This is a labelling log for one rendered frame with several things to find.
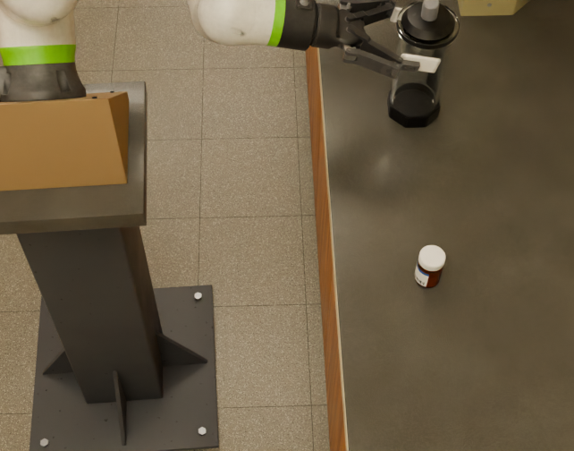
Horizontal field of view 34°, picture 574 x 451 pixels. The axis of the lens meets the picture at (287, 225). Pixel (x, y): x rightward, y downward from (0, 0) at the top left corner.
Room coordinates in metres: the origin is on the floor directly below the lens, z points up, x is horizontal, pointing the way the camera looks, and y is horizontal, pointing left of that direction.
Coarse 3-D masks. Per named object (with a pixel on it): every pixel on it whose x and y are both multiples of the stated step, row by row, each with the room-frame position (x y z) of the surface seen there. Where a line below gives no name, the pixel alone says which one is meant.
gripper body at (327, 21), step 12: (324, 12) 1.19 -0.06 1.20; (336, 12) 1.19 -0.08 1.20; (348, 12) 1.23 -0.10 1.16; (324, 24) 1.17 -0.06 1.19; (336, 24) 1.17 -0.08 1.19; (348, 24) 1.20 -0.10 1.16; (360, 24) 1.20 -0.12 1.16; (324, 36) 1.16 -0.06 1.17; (336, 36) 1.16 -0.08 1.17; (348, 36) 1.17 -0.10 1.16
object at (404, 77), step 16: (400, 16) 1.21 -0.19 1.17; (400, 48) 1.19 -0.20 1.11; (416, 48) 1.16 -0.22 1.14; (448, 48) 1.18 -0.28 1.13; (400, 80) 1.18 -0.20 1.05; (416, 80) 1.16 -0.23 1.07; (432, 80) 1.16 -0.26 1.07; (400, 96) 1.17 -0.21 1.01; (416, 96) 1.16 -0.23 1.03; (432, 96) 1.16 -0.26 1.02; (400, 112) 1.17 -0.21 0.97; (416, 112) 1.16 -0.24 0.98; (432, 112) 1.17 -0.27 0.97
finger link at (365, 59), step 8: (352, 48) 1.14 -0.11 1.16; (360, 56) 1.13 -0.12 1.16; (368, 56) 1.12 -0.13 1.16; (376, 56) 1.13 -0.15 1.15; (360, 64) 1.12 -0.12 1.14; (368, 64) 1.12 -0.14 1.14; (376, 64) 1.12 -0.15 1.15; (384, 64) 1.11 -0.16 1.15; (392, 64) 1.12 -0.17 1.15; (384, 72) 1.11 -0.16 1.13
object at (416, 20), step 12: (432, 0) 1.21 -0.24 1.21; (408, 12) 1.21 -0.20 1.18; (420, 12) 1.21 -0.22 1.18; (432, 12) 1.19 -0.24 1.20; (444, 12) 1.21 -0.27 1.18; (408, 24) 1.18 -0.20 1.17; (420, 24) 1.18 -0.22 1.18; (432, 24) 1.18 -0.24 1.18; (444, 24) 1.18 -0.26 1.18; (420, 36) 1.16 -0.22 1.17; (432, 36) 1.16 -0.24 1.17; (444, 36) 1.16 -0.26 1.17
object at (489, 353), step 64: (320, 0) 1.50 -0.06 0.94; (448, 0) 1.51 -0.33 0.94; (320, 64) 1.32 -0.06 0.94; (448, 64) 1.32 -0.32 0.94; (512, 64) 1.32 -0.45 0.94; (384, 128) 1.15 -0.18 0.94; (448, 128) 1.15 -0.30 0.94; (512, 128) 1.16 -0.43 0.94; (384, 192) 1.00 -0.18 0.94; (448, 192) 1.00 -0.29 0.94; (512, 192) 1.01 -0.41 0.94; (384, 256) 0.87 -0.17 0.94; (448, 256) 0.87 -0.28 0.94; (512, 256) 0.87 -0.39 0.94; (384, 320) 0.74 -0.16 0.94; (448, 320) 0.74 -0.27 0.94; (512, 320) 0.74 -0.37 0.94; (384, 384) 0.63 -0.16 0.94; (448, 384) 0.63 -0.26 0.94; (512, 384) 0.63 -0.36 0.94; (384, 448) 0.52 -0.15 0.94; (448, 448) 0.52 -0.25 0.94; (512, 448) 0.52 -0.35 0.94
